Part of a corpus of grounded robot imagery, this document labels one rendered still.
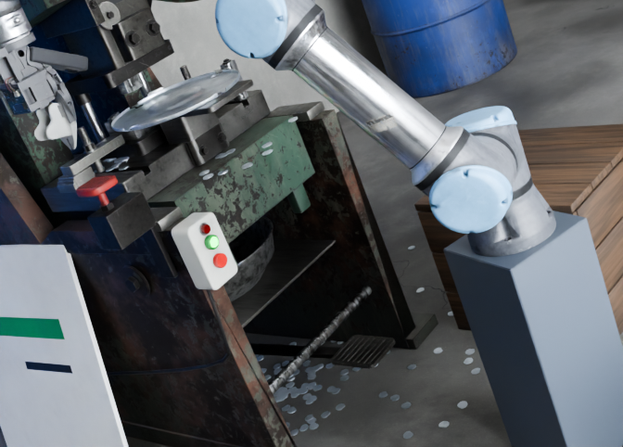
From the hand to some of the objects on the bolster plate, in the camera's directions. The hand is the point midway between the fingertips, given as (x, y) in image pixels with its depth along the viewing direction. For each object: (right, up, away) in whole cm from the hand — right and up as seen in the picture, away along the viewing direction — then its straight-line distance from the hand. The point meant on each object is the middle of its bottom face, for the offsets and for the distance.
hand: (73, 140), depth 167 cm
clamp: (-3, -4, +31) cm, 31 cm away
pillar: (-3, +2, +40) cm, 40 cm away
